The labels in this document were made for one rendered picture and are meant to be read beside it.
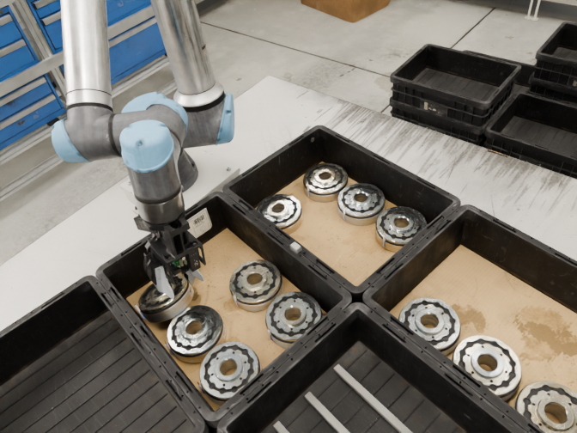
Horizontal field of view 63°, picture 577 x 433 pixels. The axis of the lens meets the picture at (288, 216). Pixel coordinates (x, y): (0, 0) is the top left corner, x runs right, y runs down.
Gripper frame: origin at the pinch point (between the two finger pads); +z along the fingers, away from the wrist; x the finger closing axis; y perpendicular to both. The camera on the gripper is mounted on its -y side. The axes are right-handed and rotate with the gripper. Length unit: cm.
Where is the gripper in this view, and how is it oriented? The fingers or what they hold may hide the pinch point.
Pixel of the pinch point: (177, 284)
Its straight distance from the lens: 97.3
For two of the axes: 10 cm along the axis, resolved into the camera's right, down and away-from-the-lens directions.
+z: 0.2, 7.7, 6.4
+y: 6.6, 4.7, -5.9
